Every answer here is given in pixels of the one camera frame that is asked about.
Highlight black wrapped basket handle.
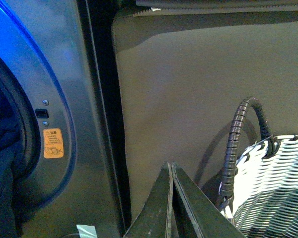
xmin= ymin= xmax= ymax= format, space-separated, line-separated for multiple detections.
xmin=216 ymin=97 xmax=276 ymax=211

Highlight grey front-load washing machine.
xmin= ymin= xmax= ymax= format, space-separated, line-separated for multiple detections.
xmin=0 ymin=0 xmax=131 ymax=238

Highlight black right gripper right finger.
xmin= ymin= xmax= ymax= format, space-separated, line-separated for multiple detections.
xmin=172 ymin=162 xmax=245 ymax=238

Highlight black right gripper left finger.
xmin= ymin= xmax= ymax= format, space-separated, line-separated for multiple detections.
xmin=124 ymin=162 xmax=173 ymax=238

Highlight orange warning sticker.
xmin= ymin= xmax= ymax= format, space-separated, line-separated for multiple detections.
xmin=43 ymin=128 xmax=64 ymax=159

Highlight navy blue knit garment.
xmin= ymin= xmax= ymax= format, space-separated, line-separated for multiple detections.
xmin=0 ymin=89 xmax=20 ymax=238

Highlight white woven laundry basket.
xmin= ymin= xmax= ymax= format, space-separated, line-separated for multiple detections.
xmin=220 ymin=135 xmax=298 ymax=238

